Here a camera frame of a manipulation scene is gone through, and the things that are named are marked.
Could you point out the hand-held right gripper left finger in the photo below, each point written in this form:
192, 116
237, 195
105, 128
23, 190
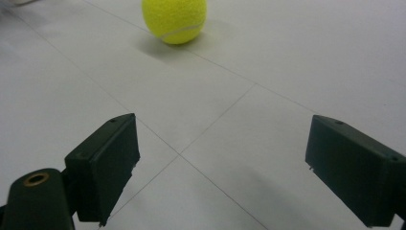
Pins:
102, 166

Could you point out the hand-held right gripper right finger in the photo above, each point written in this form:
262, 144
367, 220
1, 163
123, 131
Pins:
357, 172

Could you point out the yellow tennis ball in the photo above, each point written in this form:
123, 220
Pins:
174, 19

